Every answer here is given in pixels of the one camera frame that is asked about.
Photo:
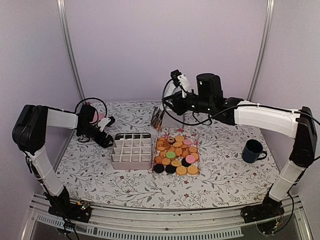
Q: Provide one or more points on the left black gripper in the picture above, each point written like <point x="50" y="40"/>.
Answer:
<point x="104" y="144"/>

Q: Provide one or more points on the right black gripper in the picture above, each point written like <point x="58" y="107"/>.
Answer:
<point x="176" y="101"/>

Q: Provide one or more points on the metal serving tongs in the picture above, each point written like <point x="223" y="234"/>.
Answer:
<point x="167" y="90"/>

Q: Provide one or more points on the pink divided cookie tin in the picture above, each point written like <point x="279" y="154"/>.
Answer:
<point x="132" y="151"/>

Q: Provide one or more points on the green round cookie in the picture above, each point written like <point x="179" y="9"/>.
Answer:
<point x="171" y="155"/>

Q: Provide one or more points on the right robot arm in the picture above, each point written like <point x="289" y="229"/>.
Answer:
<point x="298" y="124"/>

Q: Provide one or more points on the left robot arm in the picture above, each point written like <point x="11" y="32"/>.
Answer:
<point x="29" y="134"/>

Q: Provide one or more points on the silver metal tray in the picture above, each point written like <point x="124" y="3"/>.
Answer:
<point x="166" y="121"/>

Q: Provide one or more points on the pink plate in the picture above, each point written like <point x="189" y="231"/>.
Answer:
<point x="97" y="117"/>

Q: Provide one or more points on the chocolate sprinkle donut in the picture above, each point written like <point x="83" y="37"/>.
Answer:
<point x="171" y="140"/>

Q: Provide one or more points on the pink sandwich cookie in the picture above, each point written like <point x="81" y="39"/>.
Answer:
<point x="187" y="142"/>

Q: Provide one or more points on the floral tablecloth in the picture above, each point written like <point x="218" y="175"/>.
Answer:
<point x="224" y="179"/>

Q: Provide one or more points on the floral cookie tray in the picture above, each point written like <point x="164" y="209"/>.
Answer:
<point x="162" y="146"/>

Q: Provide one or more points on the black sandwich cookie left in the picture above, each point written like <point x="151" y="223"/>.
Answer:
<point x="158" y="168"/>

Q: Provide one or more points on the black sandwich cookie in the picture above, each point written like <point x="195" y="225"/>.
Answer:
<point x="170" y="169"/>
<point x="158" y="168"/>

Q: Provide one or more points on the pink round cookie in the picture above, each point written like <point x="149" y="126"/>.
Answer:
<point x="190" y="159"/>

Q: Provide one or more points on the black sandwich cookie right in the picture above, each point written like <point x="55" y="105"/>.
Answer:
<point x="170" y="169"/>

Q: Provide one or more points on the yellow round biscuit left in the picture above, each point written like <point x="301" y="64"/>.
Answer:
<point x="181" y="170"/>

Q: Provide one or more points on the yellow round biscuit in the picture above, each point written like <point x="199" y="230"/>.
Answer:
<point x="192" y="170"/>
<point x="181" y="170"/>

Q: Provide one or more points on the yellow round biscuit right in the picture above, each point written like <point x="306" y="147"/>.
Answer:
<point x="192" y="170"/>

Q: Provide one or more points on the dark blue mug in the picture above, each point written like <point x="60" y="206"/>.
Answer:
<point x="253" y="151"/>

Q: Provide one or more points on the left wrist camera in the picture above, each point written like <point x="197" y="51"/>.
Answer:
<point x="105" y="122"/>

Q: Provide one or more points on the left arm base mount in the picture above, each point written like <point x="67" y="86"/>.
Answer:
<point x="70" y="211"/>

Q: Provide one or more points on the front aluminium rail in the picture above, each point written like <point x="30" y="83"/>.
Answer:
<point x="111" y="222"/>

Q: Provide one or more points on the right aluminium frame post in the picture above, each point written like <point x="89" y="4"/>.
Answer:
<point x="270" y="4"/>

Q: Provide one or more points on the aluminium frame post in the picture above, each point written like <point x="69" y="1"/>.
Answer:
<point x="62" y="12"/>
<point x="270" y="4"/>

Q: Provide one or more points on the left aluminium frame post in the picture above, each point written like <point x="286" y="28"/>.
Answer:
<point x="62" y="12"/>

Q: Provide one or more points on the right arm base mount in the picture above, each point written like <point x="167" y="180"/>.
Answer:
<point x="267" y="209"/>

